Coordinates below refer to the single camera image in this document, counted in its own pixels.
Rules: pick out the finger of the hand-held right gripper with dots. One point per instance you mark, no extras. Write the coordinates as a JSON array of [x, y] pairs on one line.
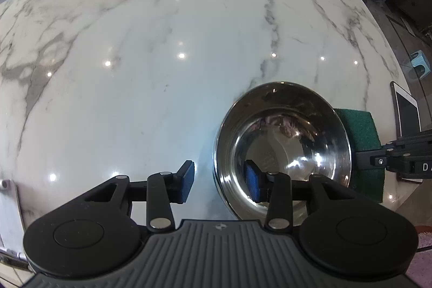
[[369, 160], [411, 140]]

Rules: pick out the steel bowl with blue outside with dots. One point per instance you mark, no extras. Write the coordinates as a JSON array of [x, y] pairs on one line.
[[303, 112]]

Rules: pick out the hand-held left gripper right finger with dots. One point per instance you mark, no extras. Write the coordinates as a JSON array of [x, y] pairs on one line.
[[251, 181]]

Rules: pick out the green scouring pad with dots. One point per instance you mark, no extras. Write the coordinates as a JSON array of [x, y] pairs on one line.
[[361, 129]]

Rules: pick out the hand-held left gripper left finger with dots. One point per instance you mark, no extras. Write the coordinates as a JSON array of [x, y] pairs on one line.
[[186, 181]]

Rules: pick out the blue plastic stool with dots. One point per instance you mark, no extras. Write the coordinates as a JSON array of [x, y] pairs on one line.
[[422, 60]]

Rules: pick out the white tablet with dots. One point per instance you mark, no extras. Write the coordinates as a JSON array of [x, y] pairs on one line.
[[408, 112]]

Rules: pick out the purple fuzzy cloth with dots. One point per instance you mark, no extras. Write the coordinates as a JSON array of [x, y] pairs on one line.
[[423, 271]]

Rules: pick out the white metal stand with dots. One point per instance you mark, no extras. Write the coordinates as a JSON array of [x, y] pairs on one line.
[[8, 217]]

